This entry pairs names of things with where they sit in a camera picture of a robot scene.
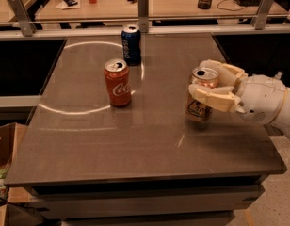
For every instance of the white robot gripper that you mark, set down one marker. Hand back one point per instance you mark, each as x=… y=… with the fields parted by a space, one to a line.
x=264 y=98

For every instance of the gold orange soda can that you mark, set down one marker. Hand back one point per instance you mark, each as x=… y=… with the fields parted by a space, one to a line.
x=195 y=110

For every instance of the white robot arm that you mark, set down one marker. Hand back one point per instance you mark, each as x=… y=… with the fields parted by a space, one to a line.
x=282 y=120

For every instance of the blue Pepsi can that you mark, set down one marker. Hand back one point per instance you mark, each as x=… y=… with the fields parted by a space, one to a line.
x=130 y=38

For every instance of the red Coca-Cola can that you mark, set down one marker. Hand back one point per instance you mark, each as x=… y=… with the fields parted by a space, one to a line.
x=117 y=82

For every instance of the clear sanitizer bottle right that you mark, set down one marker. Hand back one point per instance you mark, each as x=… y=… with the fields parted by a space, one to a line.
x=278 y=75

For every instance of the brown cardboard box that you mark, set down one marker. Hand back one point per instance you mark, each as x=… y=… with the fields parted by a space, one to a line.
x=11 y=136

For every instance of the middle metal bracket post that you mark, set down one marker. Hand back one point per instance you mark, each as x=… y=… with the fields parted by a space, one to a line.
x=143 y=15

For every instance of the left metal bracket post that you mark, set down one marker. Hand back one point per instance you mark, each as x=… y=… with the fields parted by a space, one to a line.
x=26 y=25

